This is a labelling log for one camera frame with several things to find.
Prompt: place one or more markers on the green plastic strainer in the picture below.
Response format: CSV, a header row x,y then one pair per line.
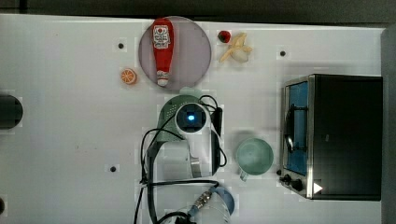
x,y
166,123

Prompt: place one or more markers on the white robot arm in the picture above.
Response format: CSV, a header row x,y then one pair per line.
x,y
185,149

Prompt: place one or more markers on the grey round plate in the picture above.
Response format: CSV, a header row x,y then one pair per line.
x,y
191,54

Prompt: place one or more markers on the green cup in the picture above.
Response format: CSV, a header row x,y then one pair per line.
x,y
254,156

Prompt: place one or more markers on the peeled banana toy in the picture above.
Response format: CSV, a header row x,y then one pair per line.
x,y
237,49

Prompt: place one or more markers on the orange slice toy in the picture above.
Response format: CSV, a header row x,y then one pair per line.
x,y
128,76

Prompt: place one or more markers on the red strawberry toy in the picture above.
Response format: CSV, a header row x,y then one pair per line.
x,y
224,36

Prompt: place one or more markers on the red ketchup bottle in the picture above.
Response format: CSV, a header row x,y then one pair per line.
x,y
163,41

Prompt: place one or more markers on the blue bowl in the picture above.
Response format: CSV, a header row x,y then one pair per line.
x,y
227,198

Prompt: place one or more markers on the black toaster oven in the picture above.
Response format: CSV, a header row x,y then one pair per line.
x,y
331,137

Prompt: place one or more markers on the black frying pan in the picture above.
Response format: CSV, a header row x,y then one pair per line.
x,y
11,112

